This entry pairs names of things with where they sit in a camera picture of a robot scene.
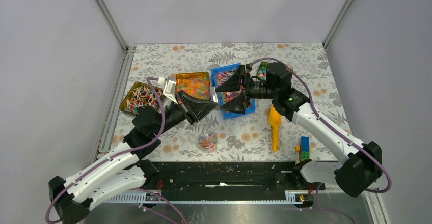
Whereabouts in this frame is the white round jar lid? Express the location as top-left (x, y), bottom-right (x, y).
top-left (211, 93), bottom-right (218, 103)

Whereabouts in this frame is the clear glass jar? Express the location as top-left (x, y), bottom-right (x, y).
top-left (198, 131), bottom-right (218, 153)

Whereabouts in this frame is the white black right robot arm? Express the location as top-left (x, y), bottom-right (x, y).
top-left (215, 62), bottom-right (388, 197)

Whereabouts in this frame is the tin of lollipops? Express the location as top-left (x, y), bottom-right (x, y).
top-left (119, 81), bottom-right (160, 116)

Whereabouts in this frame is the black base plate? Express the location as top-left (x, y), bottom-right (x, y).
top-left (142, 161), bottom-right (325, 202)

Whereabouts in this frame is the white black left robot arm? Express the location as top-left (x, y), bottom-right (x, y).
top-left (45, 91), bottom-right (218, 223)

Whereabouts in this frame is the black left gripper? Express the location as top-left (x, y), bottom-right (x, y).
top-left (153, 90), bottom-right (219, 136)

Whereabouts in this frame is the tin of star candies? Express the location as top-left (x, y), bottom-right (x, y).
top-left (255, 61), bottom-right (294, 81)

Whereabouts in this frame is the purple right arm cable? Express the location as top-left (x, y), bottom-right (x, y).
top-left (248, 57), bottom-right (393, 224)

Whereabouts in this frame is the grey slotted cable duct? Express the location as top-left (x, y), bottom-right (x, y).
top-left (104, 191), bottom-right (305, 205)

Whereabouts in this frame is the colourful toy block train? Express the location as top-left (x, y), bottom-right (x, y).
top-left (295, 136), bottom-right (310, 162)

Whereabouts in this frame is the yellow plastic scoop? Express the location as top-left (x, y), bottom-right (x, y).
top-left (268, 105), bottom-right (282, 151)

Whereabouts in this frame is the blue plastic candy bin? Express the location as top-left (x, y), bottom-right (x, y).
top-left (210, 62), bottom-right (256, 120)

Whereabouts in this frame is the tin of orange gummies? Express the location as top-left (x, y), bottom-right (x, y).
top-left (175, 72), bottom-right (211, 100)

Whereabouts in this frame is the floral table cloth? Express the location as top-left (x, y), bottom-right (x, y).
top-left (126, 42), bottom-right (350, 162)

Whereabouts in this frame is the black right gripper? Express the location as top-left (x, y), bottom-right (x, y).
top-left (215, 65), bottom-right (278, 115)

